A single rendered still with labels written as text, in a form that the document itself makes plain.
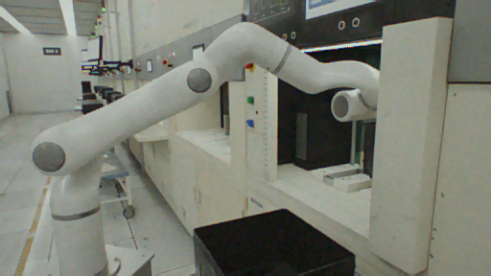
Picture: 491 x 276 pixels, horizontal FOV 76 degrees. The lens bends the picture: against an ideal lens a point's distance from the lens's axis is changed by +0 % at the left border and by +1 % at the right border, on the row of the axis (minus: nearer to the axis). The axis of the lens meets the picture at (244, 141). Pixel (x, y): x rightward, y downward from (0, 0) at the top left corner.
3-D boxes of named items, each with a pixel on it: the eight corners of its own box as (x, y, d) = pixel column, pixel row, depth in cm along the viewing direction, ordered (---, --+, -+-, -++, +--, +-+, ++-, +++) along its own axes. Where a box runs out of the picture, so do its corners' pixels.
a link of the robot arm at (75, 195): (42, 221, 80) (27, 129, 75) (73, 195, 98) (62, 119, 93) (92, 218, 81) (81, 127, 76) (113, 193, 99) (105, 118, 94)
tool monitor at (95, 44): (88, 69, 385) (84, 38, 378) (130, 69, 408) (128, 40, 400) (88, 68, 349) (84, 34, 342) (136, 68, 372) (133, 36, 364)
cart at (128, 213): (76, 195, 356) (71, 154, 346) (124, 187, 381) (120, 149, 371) (81, 231, 273) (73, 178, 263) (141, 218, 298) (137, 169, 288)
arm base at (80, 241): (29, 286, 84) (17, 221, 80) (84, 248, 102) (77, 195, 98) (85, 299, 78) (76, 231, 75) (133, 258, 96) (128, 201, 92)
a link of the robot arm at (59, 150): (69, 172, 89) (38, 192, 73) (44, 134, 86) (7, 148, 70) (226, 90, 89) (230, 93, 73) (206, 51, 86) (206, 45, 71)
